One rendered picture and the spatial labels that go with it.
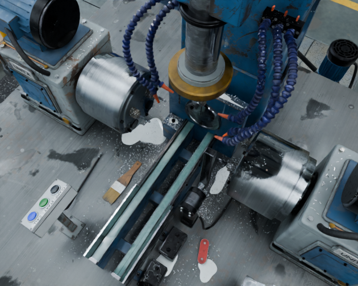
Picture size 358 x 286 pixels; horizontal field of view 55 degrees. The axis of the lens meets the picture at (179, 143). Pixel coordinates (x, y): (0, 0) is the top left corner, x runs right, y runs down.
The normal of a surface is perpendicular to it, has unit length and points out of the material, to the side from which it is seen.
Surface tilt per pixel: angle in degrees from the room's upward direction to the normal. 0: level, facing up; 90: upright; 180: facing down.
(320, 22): 0
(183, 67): 0
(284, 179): 21
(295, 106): 0
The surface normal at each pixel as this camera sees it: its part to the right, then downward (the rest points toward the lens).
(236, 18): -0.53, 0.75
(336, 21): 0.01, -0.46
